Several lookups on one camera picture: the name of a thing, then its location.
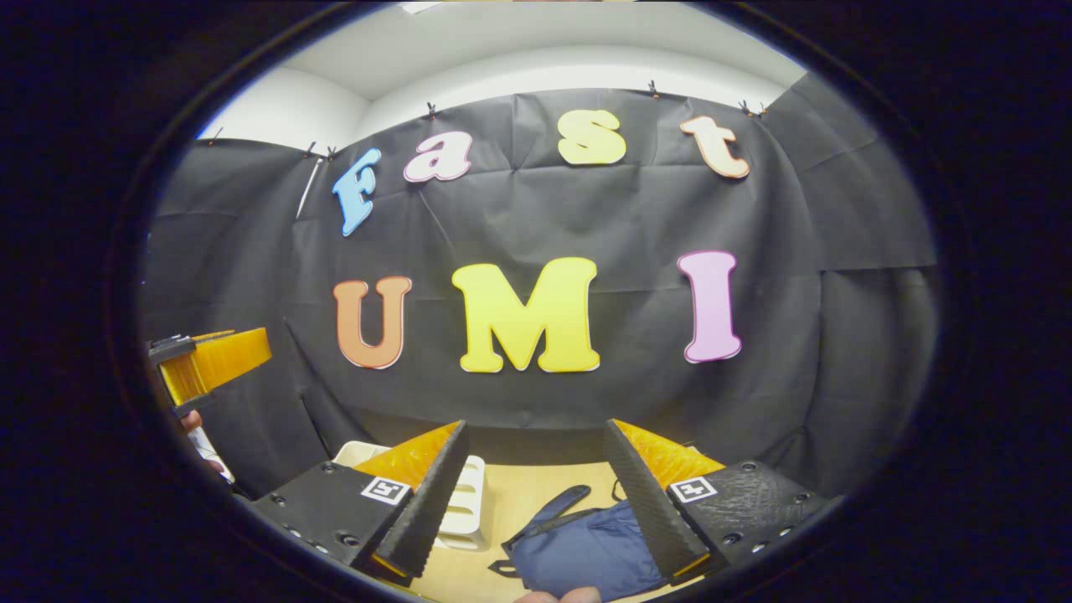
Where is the row of small cloth clips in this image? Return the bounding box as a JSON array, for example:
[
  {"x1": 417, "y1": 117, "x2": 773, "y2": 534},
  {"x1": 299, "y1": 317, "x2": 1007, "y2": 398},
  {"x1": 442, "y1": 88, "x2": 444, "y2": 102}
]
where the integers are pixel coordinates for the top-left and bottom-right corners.
[{"x1": 205, "y1": 80, "x2": 767, "y2": 162}]

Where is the white bookshelf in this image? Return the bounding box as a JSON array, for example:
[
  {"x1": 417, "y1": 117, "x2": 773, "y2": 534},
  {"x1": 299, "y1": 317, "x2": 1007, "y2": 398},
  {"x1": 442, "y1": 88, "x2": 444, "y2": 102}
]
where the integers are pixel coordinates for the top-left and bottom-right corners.
[{"x1": 333, "y1": 440, "x2": 491, "y2": 552}]

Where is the blue schoolbag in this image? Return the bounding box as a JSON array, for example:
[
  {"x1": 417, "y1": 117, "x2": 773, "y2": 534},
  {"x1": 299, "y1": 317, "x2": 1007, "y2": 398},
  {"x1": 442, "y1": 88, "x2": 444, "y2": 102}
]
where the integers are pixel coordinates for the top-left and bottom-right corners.
[{"x1": 488, "y1": 484, "x2": 667, "y2": 603}]

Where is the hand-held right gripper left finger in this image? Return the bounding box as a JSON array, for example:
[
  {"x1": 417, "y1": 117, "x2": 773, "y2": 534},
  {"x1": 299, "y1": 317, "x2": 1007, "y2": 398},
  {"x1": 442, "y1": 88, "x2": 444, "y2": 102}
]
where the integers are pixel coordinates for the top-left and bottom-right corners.
[{"x1": 250, "y1": 419, "x2": 470, "y2": 587}]

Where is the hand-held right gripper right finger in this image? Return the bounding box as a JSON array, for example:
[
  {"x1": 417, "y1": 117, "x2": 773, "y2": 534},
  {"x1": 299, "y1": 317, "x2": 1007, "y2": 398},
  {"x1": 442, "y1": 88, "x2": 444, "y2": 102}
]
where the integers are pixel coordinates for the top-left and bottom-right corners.
[{"x1": 603, "y1": 419, "x2": 843, "y2": 587}]

